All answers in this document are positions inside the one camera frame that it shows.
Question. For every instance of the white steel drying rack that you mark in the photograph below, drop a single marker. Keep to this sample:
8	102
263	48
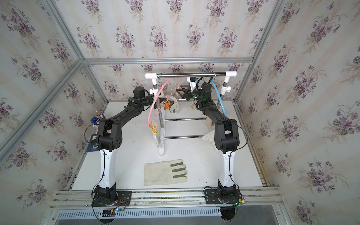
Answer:
221	79

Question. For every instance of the beige glove black cuff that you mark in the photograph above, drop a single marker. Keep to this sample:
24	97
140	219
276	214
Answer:
209	124
193	105

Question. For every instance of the orange plastic clothespin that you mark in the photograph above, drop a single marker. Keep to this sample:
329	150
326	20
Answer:
167	104

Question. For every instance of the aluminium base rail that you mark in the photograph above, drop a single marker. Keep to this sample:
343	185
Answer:
162	203

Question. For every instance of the white glove yellow cuff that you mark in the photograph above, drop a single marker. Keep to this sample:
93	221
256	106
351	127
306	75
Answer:
210	137
157	140

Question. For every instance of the white leather glove green fingers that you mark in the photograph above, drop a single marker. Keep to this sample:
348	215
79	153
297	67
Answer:
174	106

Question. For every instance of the pink wavy hanger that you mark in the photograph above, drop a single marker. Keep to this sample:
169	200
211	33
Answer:
160	99

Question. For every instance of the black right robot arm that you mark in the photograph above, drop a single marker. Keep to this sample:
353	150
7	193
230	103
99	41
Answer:
225	134

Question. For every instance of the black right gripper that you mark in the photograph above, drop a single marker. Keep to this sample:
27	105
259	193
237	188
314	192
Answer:
189	95

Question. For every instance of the blue wavy hanger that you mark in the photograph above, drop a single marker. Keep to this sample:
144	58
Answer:
220	105

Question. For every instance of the tan plastic clothespin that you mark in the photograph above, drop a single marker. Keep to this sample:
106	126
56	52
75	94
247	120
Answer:
153	127

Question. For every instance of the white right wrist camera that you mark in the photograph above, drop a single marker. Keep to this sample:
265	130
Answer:
192	83

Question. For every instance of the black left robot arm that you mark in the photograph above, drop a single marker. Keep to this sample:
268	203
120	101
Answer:
109	138

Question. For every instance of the small circuit board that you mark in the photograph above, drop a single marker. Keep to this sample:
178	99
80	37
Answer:
112	212

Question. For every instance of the blue pens in bucket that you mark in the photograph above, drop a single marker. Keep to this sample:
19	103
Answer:
99	116

